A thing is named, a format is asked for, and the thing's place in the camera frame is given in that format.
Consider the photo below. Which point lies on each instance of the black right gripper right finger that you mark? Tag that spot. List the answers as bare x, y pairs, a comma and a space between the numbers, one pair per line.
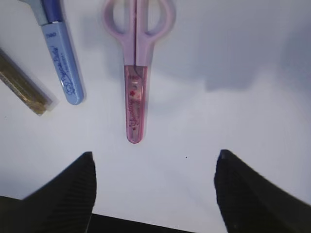
249, 203

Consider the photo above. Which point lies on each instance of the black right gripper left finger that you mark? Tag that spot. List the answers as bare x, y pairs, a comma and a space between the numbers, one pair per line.
63, 205

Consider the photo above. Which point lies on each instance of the pink sheathed scissors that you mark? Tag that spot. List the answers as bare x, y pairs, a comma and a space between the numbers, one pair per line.
137, 44

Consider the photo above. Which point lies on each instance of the blue sheathed scissors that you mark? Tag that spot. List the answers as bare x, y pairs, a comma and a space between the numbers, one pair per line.
49, 16

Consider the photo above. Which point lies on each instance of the gold glitter pen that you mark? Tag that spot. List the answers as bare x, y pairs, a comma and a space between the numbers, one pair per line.
35, 96

